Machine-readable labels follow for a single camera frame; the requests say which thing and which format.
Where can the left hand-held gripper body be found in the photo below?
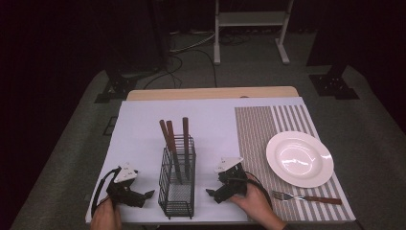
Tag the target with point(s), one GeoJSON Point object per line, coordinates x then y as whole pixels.
{"type": "Point", "coordinates": [124, 191]}

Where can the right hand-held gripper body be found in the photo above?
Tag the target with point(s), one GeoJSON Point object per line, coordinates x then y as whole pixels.
{"type": "Point", "coordinates": [232, 182]}

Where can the person's left hand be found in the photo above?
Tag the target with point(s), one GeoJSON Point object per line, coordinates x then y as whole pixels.
{"type": "Point", "coordinates": [105, 214]}

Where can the person's right hand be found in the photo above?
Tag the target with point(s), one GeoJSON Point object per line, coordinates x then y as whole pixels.
{"type": "Point", "coordinates": [252, 204]}

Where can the striped placemat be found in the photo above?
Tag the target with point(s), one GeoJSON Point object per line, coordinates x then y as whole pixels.
{"type": "Point", "coordinates": [255, 143]}

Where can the white table sheet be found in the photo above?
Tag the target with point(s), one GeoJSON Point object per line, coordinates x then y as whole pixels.
{"type": "Point", "coordinates": [143, 134]}

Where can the black floor socket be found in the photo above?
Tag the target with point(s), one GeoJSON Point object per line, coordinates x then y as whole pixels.
{"type": "Point", "coordinates": [110, 125]}

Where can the white plate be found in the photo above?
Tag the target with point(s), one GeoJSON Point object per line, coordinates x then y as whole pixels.
{"type": "Point", "coordinates": [300, 159]}

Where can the wooden table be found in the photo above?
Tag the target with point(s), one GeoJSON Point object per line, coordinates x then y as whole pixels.
{"type": "Point", "coordinates": [207, 93]}

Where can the black stand base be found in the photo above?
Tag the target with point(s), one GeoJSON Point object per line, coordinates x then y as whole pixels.
{"type": "Point", "coordinates": [116, 86]}
{"type": "Point", "coordinates": [333, 84]}

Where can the white metal stand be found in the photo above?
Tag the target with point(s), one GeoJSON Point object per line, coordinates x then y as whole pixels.
{"type": "Point", "coordinates": [252, 18]}

